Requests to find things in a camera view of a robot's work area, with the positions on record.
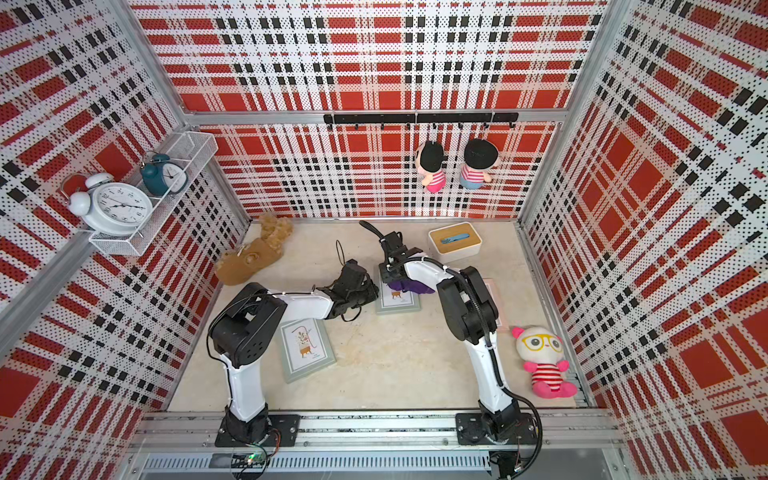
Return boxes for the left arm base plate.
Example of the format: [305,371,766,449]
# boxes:
[215,411,301,448]

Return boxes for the white alarm clock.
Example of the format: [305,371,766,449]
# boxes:
[68,172,153,237]

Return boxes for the white wire shelf basket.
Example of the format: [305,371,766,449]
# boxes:
[89,131,218,256]

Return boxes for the teal alarm clock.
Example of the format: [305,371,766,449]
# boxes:
[140,154,188,197]

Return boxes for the green circuit board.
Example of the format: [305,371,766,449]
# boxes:
[231,453,266,470]

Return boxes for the doll with pink clothes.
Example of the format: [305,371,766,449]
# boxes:
[416,141,446,194]

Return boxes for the doll with blue clothes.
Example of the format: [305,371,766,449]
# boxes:
[459,138,499,190]

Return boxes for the green picture frame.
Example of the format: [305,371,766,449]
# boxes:
[375,269,421,316]
[278,319,336,383]

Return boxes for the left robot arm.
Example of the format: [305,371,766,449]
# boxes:
[206,260,379,447]

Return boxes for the black hook rail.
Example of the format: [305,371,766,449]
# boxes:
[323,112,520,128]

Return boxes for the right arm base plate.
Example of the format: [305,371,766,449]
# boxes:
[455,411,537,446]

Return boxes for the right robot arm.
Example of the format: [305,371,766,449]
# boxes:
[375,231,523,443]

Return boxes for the brown plush toy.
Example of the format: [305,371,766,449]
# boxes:
[215,213,293,286]

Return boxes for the white tissue box wooden lid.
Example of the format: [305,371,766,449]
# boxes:
[428,222,483,264]

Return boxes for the white pink plush toy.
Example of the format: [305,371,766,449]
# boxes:
[511,326,577,399]

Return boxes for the purple cloth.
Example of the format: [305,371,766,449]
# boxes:
[387,278,435,295]

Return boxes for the pink picture frame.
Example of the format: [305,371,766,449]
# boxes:
[483,278,510,333]

